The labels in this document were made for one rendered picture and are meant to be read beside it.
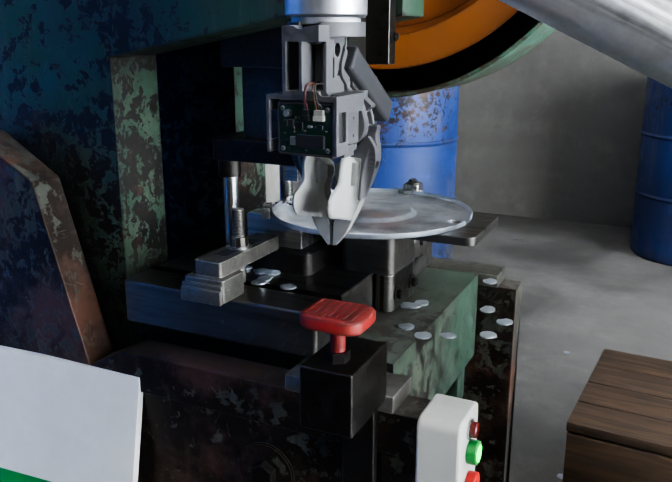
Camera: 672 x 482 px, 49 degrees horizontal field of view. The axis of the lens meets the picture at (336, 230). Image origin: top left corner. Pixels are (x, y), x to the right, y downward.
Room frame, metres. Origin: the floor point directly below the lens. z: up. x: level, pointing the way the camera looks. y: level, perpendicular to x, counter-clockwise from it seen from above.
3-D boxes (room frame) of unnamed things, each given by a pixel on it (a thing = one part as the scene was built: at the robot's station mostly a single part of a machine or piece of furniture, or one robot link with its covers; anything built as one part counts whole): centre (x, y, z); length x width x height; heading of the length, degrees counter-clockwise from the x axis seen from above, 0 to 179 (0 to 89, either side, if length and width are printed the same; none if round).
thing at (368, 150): (0.71, -0.02, 0.92); 0.05 x 0.02 x 0.09; 64
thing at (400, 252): (1.04, -0.10, 0.72); 0.25 x 0.14 x 0.14; 64
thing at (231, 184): (1.07, 0.15, 0.81); 0.02 x 0.02 x 0.14
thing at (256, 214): (1.11, 0.06, 0.76); 0.15 x 0.09 x 0.05; 154
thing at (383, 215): (1.06, -0.05, 0.78); 0.29 x 0.29 x 0.01
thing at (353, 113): (0.70, 0.01, 0.98); 0.09 x 0.08 x 0.12; 154
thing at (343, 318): (0.72, 0.00, 0.72); 0.07 x 0.06 x 0.08; 64
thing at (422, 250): (1.12, 0.06, 0.68); 0.45 x 0.30 x 0.06; 154
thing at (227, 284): (0.96, 0.14, 0.76); 0.17 x 0.06 x 0.10; 154
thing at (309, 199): (0.71, 0.02, 0.88); 0.06 x 0.03 x 0.09; 154
